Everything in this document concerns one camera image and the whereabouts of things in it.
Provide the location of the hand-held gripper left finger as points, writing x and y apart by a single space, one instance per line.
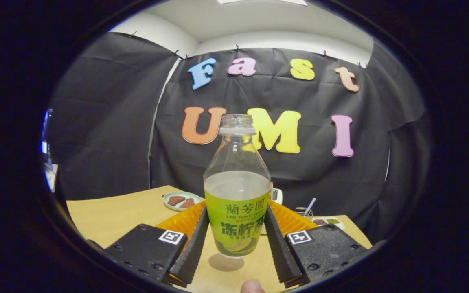
191 252

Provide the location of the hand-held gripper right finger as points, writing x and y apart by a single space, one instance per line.
277 248

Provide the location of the round brown coaster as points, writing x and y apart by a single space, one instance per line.
226 263

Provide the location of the green label juice bottle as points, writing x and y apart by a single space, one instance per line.
236 191

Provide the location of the brown meat slice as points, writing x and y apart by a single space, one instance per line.
187 203
176 200

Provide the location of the white toaster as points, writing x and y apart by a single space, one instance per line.
277 195

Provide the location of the pale straw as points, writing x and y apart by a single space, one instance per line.
310 205

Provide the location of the pale green plate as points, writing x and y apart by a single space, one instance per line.
193 196

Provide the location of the white sauce dish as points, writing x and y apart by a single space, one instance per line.
327 222

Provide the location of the wooden table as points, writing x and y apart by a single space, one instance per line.
116 215

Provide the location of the black backdrop cloth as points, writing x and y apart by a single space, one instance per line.
116 122

